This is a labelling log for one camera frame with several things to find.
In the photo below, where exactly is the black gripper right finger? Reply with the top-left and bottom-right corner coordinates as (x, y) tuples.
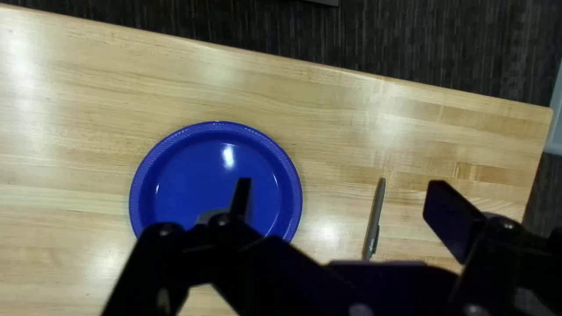
(422, 180), (562, 316)

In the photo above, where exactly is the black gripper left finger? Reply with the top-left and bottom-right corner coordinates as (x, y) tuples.
(102, 176), (366, 316)

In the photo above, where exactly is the blue plastic plate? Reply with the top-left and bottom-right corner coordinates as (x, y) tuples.
(129, 120), (304, 243)

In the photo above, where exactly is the light gray panel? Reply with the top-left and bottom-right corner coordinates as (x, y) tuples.
(549, 59), (562, 157)

